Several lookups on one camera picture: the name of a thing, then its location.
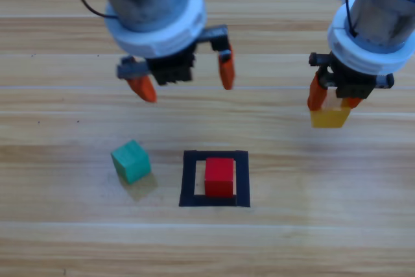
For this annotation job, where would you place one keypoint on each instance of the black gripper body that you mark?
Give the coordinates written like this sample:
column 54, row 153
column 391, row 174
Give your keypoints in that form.
column 353, row 84
column 172, row 69

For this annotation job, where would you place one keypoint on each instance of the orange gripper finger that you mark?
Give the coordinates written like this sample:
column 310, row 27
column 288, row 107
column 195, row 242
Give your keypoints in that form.
column 146, row 89
column 351, row 102
column 317, row 95
column 227, row 69

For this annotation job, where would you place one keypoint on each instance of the yellow wooden cube block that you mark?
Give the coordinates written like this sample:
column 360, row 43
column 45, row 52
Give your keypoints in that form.
column 329, row 119

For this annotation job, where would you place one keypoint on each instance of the green wooden cube block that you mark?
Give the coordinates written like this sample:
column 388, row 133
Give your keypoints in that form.
column 133, row 163

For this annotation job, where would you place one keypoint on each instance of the red wooden cube block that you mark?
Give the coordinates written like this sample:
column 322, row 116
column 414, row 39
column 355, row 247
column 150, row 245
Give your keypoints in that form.
column 218, row 176

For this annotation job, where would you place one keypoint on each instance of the black tape square outline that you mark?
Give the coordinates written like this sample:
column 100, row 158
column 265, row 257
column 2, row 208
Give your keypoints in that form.
column 188, row 179

